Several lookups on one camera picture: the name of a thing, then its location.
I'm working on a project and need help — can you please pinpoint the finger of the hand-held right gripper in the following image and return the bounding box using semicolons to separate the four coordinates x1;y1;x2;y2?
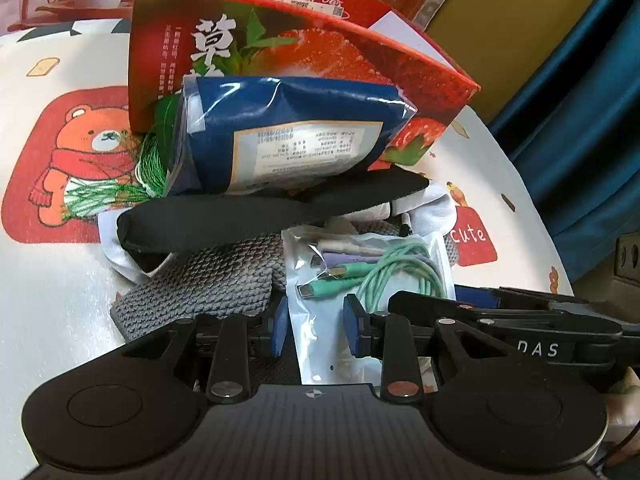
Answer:
452;284;593;308
389;290;506;322

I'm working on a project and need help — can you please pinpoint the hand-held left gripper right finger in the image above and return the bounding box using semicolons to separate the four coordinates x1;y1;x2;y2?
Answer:
343;294;507;405

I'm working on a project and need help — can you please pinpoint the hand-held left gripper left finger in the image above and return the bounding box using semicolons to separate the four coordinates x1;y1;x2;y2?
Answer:
120;296;291;406

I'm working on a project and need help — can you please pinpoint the clear bag of cables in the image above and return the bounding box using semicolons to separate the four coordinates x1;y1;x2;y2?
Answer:
281;225;457;393

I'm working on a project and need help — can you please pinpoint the white black dotted sock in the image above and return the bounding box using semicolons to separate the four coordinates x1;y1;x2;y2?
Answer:
97;180;458;283

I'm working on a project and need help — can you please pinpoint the blue plastic packet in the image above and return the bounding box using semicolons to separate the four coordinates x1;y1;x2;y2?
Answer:
167;76;417;197

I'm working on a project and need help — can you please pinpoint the red strawberry print box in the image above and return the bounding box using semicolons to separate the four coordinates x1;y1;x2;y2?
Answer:
127;0;481;168

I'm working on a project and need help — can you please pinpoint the grey knitted cloth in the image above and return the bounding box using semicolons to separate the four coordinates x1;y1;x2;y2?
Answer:
111;215;461;333

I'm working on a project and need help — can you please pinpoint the blue curtain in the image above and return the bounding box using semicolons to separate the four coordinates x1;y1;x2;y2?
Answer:
487;0;640;281

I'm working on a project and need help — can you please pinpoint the bear print mat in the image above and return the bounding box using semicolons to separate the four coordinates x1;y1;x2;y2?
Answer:
0;19;576;461

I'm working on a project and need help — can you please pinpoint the green string bundle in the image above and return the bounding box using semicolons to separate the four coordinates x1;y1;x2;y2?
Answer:
62;95;181;221

